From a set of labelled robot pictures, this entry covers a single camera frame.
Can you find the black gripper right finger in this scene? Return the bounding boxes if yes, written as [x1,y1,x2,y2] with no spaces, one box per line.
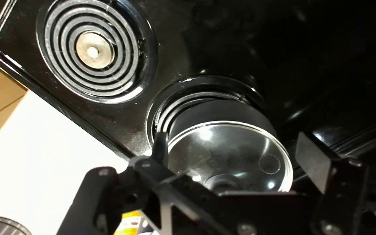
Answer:
[296,132,369,235]

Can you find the blue salt canister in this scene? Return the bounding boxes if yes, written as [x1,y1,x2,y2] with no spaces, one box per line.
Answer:
[0,217,33,235]

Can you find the black electric stove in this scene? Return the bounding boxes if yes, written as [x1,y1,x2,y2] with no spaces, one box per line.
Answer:
[0,0,376,235]

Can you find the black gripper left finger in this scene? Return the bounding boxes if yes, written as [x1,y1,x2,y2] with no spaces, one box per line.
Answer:
[57,135,224,235]

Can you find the dark saucepan with glass lid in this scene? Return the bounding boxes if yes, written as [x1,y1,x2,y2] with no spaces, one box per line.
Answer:
[156,98,296,196]

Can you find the yellow label sauce bottle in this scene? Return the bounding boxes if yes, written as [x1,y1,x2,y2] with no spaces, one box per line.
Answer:
[114,211,155,235]

